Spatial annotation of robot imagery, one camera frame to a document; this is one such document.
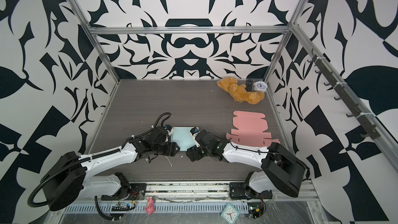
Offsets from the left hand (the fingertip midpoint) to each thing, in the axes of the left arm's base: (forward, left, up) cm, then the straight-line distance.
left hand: (177, 146), depth 83 cm
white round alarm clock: (+44, -57, -2) cm, 72 cm away
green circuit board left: (-25, +24, -7) cm, 36 cm away
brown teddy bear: (+33, -39, +4) cm, 51 cm away
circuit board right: (-28, -36, -6) cm, 46 cm away
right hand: (-2, -8, -1) cm, 8 cm away
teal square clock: (-30, -24, -2) cm, 38 cm away
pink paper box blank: (+10, -43, -5) cm, 44 cm away
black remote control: (+46, -50, -4) cm, 68 cm away
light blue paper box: (+5, -2, +1) cm, 6 cm away
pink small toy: (-26, +10, -1) cm, 28 cm away
